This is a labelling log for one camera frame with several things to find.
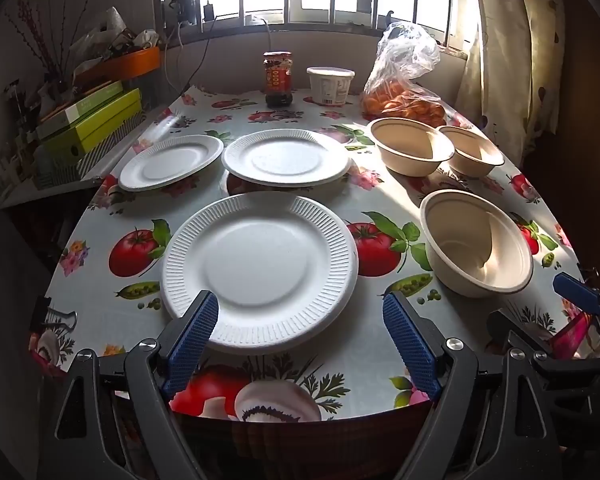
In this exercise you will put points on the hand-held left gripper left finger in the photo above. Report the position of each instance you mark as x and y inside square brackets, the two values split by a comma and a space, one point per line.
[195, 335]

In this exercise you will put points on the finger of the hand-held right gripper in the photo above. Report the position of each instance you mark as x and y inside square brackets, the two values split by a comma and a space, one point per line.
[577, 292]
[517, 332]

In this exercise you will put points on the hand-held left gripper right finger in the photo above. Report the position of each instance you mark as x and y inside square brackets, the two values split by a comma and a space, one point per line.
[410, 342]

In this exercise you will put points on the large white ribbed paper plate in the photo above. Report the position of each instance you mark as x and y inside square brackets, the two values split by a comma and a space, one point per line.
[260, 265]
[285, 157]

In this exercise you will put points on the beige paper bowl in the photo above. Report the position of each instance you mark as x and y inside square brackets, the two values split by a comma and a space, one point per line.
[460, 240]
[405, 145]
[472, 152]

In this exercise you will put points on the small white ribbed paper plate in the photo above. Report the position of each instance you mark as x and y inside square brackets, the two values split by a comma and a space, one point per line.
[167, 162]

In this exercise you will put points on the vegetable print tablecloth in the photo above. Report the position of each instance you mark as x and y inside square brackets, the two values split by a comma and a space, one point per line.
[380, 310]

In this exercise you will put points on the black binder clip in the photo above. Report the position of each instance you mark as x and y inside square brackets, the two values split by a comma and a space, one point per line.
[47, 312]

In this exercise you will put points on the striped box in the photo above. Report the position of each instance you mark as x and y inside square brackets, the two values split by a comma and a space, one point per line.
[100, 157]

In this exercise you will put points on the grey side cabinet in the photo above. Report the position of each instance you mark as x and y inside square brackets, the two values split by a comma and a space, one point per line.
[45, 190]

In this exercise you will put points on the lime green box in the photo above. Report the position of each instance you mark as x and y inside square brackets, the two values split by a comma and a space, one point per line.
[100, 130]

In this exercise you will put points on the pile of small oranges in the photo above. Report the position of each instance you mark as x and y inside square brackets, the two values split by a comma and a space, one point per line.
[405, 102]

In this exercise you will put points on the floral patterned curtain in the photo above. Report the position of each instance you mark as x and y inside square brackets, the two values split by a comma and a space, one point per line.
[520, 50]

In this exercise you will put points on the olive green flat box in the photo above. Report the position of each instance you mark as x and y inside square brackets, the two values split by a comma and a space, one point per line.
[80, 110]

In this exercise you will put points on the red label chili sauce jar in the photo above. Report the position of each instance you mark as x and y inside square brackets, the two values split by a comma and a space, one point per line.
[278, 80]

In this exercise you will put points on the white plastic tub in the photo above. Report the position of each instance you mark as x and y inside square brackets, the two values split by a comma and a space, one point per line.
[330, 85]

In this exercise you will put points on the orange tray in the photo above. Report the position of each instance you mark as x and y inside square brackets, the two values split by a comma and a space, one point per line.
[125, 65]

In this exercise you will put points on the clear plastic bag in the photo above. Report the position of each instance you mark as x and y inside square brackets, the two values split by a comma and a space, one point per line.
[407, 52]

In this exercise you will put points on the white crumpled plastic bags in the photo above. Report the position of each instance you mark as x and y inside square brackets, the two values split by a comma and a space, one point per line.
[110, 30]

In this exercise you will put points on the black power adapter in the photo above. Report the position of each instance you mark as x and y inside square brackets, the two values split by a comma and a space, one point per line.
[186, 7]

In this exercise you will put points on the dried red branches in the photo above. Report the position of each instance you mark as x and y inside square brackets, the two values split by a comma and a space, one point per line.
[35, 30]

